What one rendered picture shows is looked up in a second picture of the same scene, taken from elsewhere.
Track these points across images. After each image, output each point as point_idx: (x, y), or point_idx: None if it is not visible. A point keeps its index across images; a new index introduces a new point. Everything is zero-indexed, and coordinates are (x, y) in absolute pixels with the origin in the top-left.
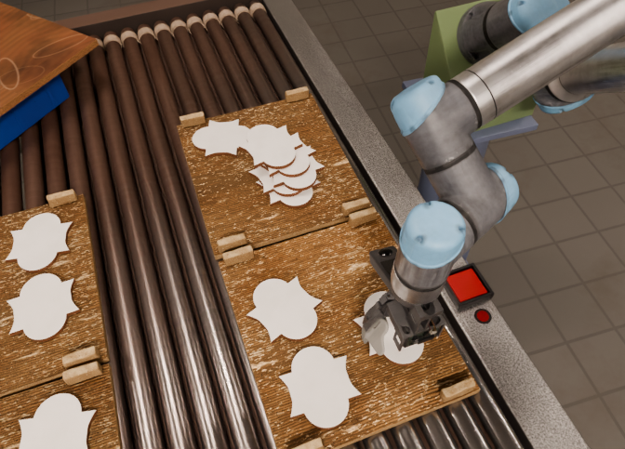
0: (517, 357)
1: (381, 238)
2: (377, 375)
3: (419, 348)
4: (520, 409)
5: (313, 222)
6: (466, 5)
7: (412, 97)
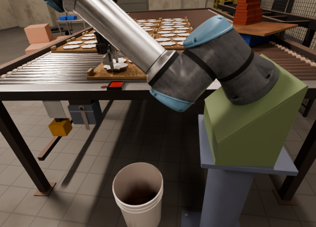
0: (85, 88)
1: None
2: None
3: (105, 67)
4: (75, 84)
5: None
6: (272, 62)
7: None
